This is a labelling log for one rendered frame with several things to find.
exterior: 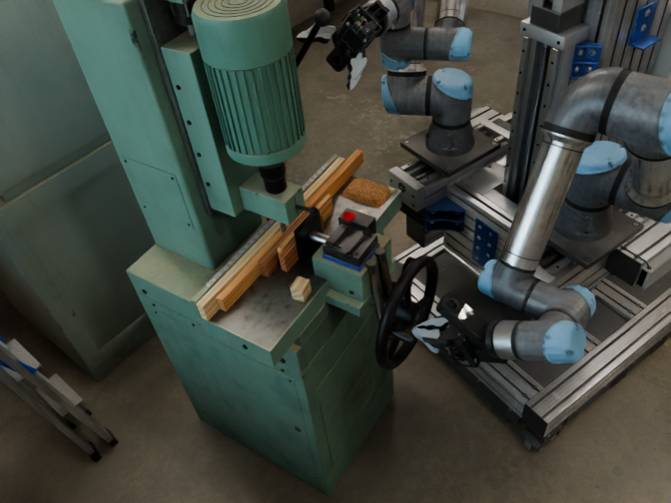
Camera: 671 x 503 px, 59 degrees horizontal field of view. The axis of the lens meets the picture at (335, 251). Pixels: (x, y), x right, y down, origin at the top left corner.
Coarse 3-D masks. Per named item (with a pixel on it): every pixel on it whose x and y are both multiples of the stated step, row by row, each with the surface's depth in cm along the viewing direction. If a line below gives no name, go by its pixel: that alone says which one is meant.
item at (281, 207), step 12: (252, 180) 141; (240, 192) 141; (252, 192) 138; (264, 192) 137; (288, 192) 137; (300, 192) 138; (252, 204) 141; (264, 204) 138; (276, 204) 136; (288, 204) 135; (300, 204) 139; (264, 216) 142; (276, 216) 139; (288, 216) 137
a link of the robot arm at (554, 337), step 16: (528, 320) 111; (544, 320) 108; (560, 320) 106; (512, 336) 110; (528, 336) 107; (544, 336) 105; (560, 336) 103; (576, 336) 104; (528, 352) 108; (544, 352) 105; (560, 352) 103; (576, 352) 104
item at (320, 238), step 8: (312, 216) 141; (320, 216) 144; (304, 224) 140; (312, 224) 142; (320, 224) 145; (296, 232) 138; (304, 232) 140; (312, 232) 142; (320, 232) 146; (296, 240) 140; (304, 240) 141; (312, 240) 142; (320, 240) 141; (304, 248) 142; (312, 248) 146; (304, 256) 144
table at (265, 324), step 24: (336, 192) 162; (336, 216) 155; (384, 216) 156; (312, 264) 143; (264, 288) 139; (288, 288) 138; (312, 288) 138; (216, 312) 135; (240, 312) 134; (264, 312) 134; (288, 312) 133; (312, 312) 137; (360, 312) 137; (216, 336) 137; (240, 336) 130; (264, 336) 129; (288, 336) 131; (264, 360) 131
